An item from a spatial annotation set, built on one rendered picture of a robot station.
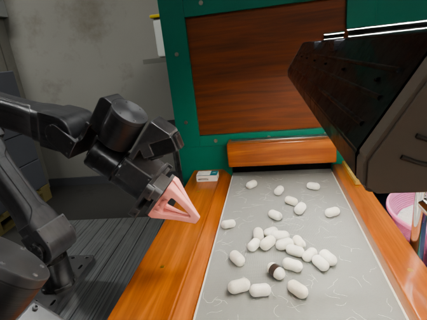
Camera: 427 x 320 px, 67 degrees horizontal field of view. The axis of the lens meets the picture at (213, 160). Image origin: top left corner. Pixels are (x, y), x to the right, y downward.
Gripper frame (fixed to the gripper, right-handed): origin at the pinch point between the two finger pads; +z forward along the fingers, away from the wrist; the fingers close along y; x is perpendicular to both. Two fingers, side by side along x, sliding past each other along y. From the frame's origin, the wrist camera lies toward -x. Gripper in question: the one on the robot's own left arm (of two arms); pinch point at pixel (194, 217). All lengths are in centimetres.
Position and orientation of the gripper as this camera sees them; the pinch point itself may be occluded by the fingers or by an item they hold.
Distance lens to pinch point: 54.4
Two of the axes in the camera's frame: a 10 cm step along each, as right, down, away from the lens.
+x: -5.6, 7.5, 3.6
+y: 1.6, -3.3, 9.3
